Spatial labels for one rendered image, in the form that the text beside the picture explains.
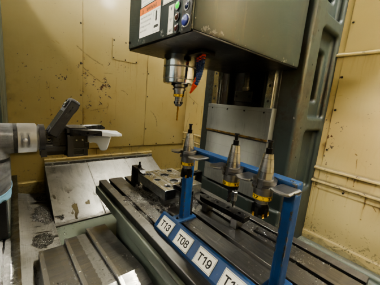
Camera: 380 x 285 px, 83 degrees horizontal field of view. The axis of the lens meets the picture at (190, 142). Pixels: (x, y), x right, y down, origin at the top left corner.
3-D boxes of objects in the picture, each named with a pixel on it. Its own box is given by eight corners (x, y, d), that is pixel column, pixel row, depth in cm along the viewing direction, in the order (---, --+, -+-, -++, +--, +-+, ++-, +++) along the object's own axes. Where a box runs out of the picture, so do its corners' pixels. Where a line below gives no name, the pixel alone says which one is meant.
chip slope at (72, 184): (60, 244, 113) (59, 197, 108) (45, 195, 163) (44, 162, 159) (191, 205, 168) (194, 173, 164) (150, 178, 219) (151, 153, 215)
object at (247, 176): (247, 182, 58) (247, 180, 57) (232, 176, 62) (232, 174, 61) (262, 178, 62) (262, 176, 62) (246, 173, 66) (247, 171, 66)
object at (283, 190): (286, 199, 49) (287, 195, 49) (266, 190, 53) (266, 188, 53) (300, 193, 54) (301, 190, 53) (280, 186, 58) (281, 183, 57)
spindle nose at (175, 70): (203, 86, 99) (206, 58, 96) (173, 81, 89) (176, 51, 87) (184, 86, 111) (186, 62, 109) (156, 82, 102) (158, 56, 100)
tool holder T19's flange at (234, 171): (246, 176, 65) (247, 168, 65) (233, 178, 62) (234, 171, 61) (230, 169, 70) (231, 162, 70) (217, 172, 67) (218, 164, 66)
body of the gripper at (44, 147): (83, 149, 68) (37, 152, 61) (83, 122, 67) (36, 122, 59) (90, 155, 63) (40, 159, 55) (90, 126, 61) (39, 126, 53)
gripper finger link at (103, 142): (121, 150, 65) (90, 148, 64) (122, 130, 64) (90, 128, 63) (119, 152, 62) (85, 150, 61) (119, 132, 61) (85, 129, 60)
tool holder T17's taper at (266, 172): (276, 178, 57) (280, 154, 56) (269, 182, 54) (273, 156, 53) (260, 174, 60) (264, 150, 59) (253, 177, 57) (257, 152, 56)
